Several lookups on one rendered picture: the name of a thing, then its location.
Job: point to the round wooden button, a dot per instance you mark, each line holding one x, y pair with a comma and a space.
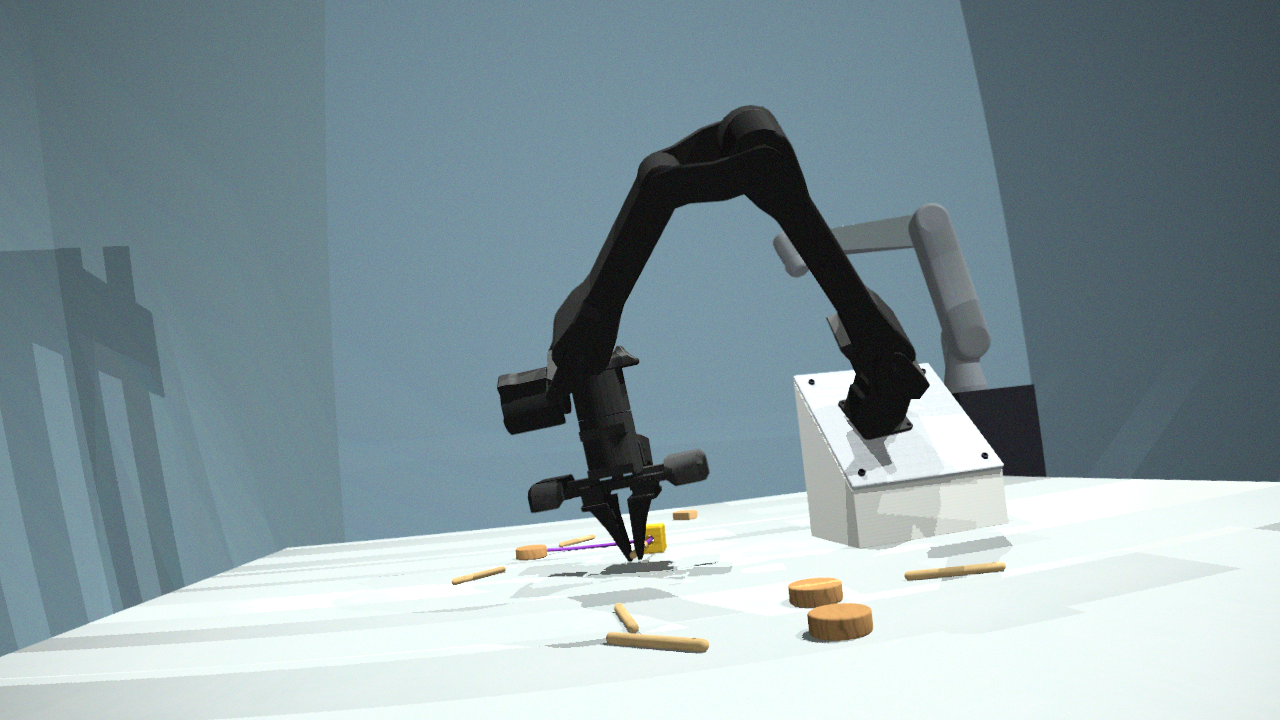
531, 552

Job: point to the round wooden disc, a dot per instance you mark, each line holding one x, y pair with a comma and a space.
838, 622
815, 592

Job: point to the yellow block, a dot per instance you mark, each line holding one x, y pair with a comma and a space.
659, 545

